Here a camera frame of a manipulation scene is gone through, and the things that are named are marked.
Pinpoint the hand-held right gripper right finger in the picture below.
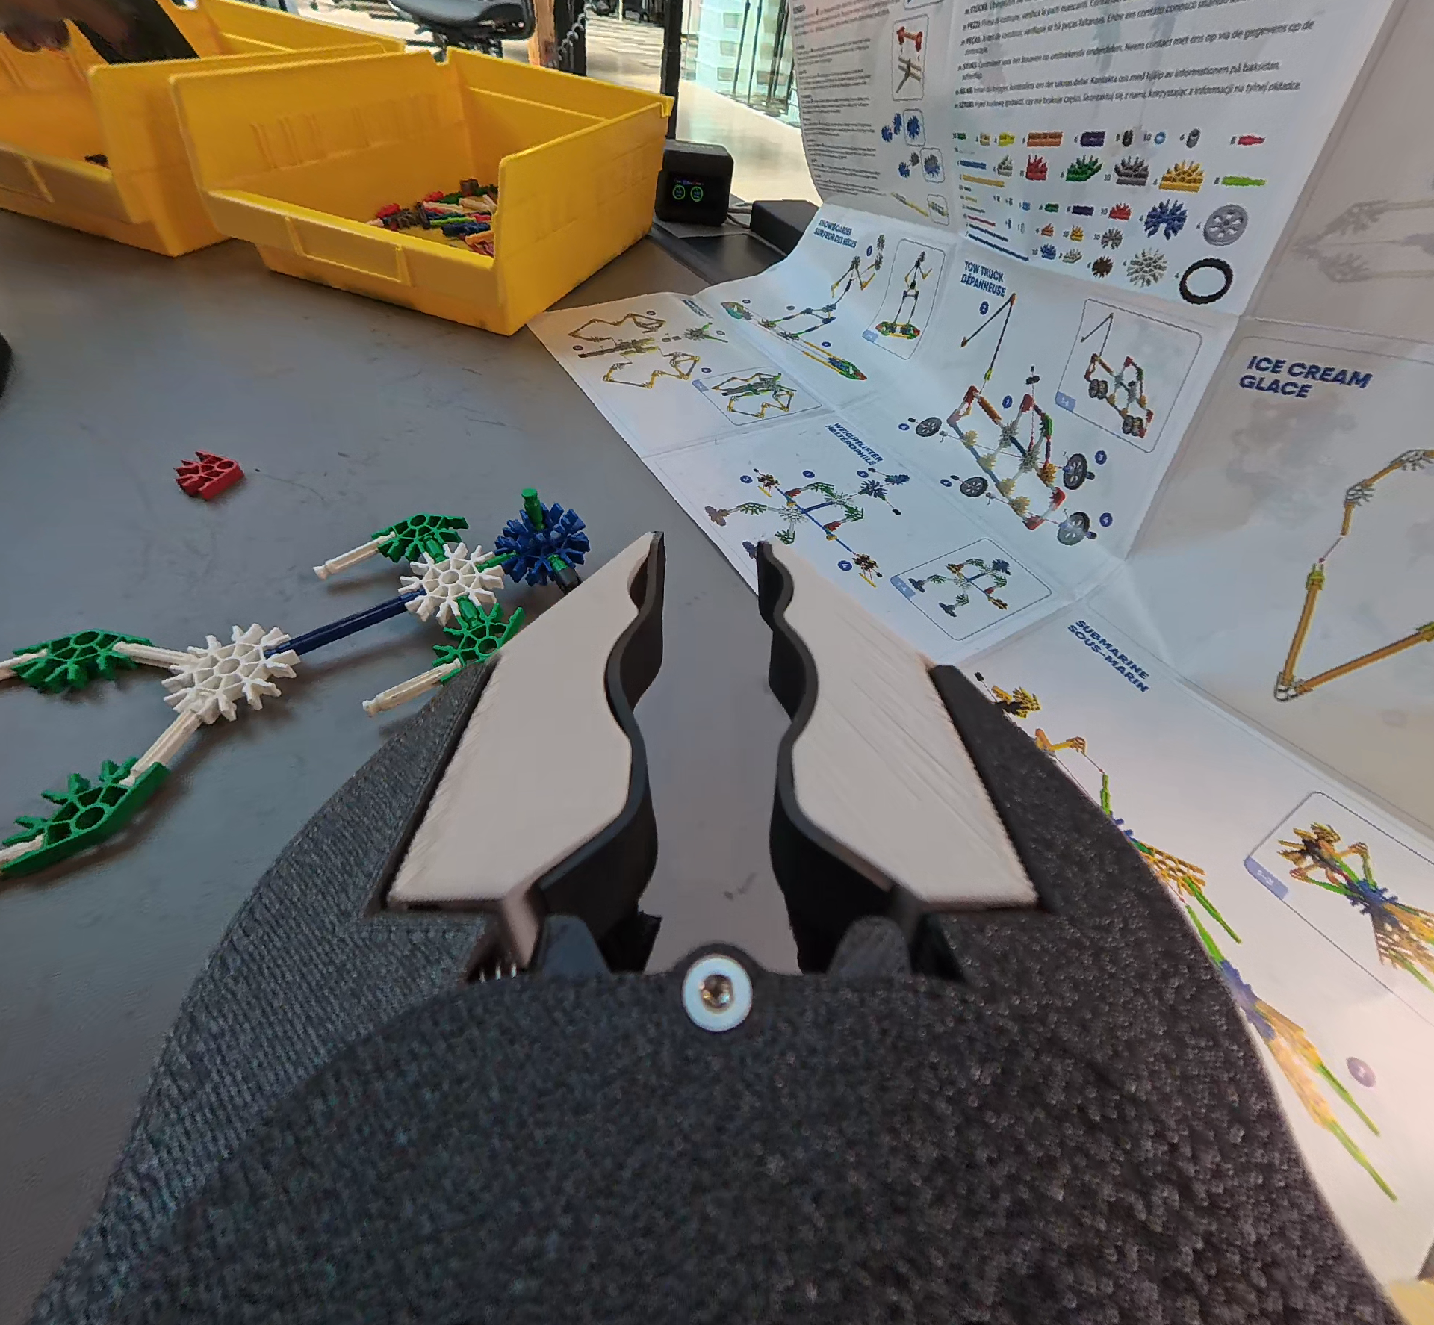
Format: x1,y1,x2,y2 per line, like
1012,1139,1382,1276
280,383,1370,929
753,536,1042,950

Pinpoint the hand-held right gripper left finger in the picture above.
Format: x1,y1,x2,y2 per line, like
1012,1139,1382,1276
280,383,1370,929
388,529,668,950

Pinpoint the yellow plastic bin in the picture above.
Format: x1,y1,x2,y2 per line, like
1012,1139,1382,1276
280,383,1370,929
168,48,675,334
0,0,406,255

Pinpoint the construction toy figure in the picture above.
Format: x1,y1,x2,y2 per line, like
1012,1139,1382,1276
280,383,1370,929
0,486,593,881

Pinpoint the grey desk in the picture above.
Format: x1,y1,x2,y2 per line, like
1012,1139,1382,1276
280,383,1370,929
0,206,934,1325

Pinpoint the folded instruction sheet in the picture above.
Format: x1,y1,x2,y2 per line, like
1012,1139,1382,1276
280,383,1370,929
523,0,1434,1294

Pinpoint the pile of colourful toy pieces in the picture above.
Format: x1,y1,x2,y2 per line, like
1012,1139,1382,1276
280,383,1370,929
371,181,502,255

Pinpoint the wooden table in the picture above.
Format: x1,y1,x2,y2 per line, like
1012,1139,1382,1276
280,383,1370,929
523,0,766,142

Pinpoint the black flat mat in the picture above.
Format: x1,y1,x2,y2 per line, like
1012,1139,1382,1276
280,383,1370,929
647,218,826,289

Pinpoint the black power adapter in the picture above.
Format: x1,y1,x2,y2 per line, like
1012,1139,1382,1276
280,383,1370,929
745,199,820,251

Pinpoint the small black display device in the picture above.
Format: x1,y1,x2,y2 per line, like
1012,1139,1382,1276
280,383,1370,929
652,137,733,226

